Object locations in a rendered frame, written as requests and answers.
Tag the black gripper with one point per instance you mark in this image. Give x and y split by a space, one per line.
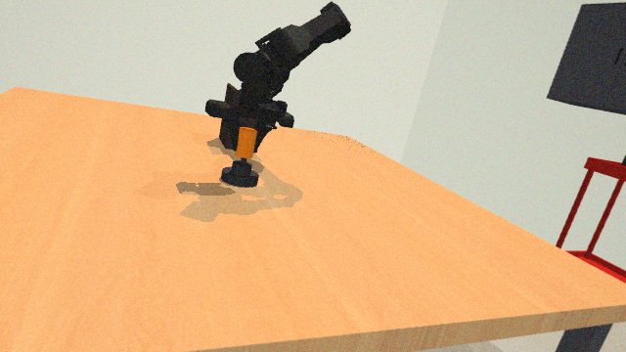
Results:
231 115

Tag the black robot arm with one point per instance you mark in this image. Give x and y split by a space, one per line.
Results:
286 49

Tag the orange knob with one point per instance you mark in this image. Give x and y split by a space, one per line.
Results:
246 142

